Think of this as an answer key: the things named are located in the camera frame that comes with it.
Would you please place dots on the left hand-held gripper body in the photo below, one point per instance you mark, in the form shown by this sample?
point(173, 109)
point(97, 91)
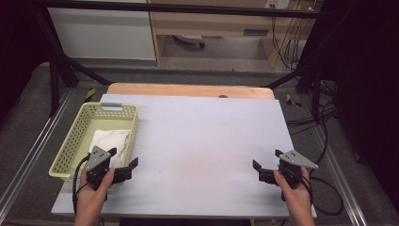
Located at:
point(98, 157)

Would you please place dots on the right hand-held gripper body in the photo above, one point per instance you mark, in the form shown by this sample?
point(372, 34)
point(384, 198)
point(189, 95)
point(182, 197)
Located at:
point(296, 160)

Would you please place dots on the white cloth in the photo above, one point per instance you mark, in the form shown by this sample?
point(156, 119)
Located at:
point(108, 139)

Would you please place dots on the pale yellow perforated plastic basket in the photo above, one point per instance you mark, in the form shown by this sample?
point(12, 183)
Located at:
point(94, 121)

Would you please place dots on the person's right hand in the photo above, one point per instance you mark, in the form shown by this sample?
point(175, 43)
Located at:
point(298, 199)

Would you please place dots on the person's left hand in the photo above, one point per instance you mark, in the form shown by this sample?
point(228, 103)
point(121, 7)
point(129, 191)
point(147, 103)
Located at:
point(89, 199)

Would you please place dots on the yellow black tape piece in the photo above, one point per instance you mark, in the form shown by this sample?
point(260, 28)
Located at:
point(291, 101)
point(90, 94)

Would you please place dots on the black metal stand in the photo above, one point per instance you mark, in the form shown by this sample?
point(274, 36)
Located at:
point(55, 81)
point(315, 91)

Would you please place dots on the wooden table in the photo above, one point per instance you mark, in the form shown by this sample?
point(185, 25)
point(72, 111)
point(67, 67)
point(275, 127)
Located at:
point(188, 91)

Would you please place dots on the dark curtain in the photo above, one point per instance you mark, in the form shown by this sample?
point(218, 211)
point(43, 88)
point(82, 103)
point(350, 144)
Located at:
point(15, 47)
point(370, 94)

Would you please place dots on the white cabinet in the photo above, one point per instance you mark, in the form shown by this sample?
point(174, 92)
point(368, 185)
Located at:
point(103, 31)

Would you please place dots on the office chair wheel base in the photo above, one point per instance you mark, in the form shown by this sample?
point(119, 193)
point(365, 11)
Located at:
point(191, 39)

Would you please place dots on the light wooden desk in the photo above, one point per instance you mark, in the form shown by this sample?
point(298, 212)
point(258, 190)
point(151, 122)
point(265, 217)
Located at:
point(213, 23)

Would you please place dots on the white power strip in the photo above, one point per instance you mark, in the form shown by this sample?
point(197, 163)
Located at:
point(277, 3)

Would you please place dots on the aluminium floor rail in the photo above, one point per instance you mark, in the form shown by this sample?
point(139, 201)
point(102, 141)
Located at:
point(34, 147)
point(340, 175)

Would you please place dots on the black metal frame bar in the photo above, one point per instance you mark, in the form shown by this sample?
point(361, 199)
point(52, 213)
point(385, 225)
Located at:
point(188, 9)

